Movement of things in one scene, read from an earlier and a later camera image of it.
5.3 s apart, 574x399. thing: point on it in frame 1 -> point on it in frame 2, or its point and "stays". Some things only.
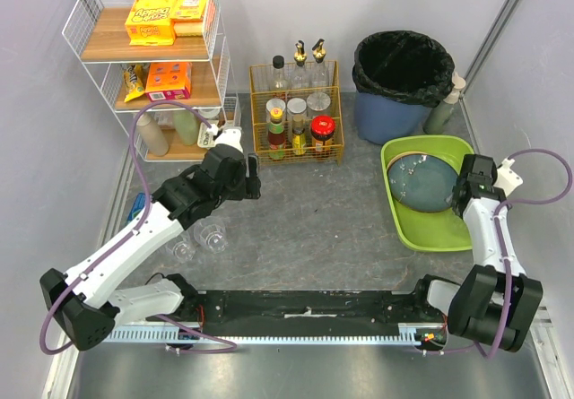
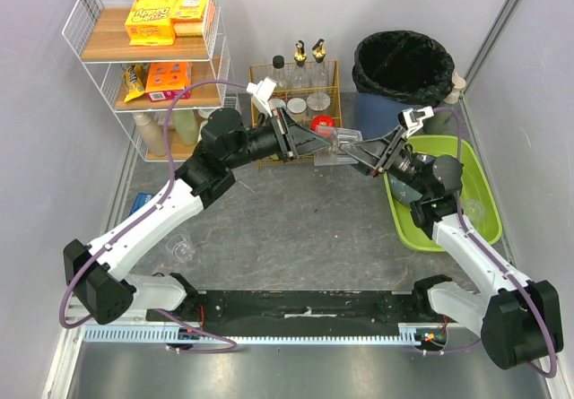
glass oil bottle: x=300 y=78 stays
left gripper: x=245 y=179 -> x=286 y=137
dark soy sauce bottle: x=278 y=82 stays
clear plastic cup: x=210 y=232 -> x=342 y=149
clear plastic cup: x=181 y=248 stays
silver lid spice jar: x=296 y=111 stays
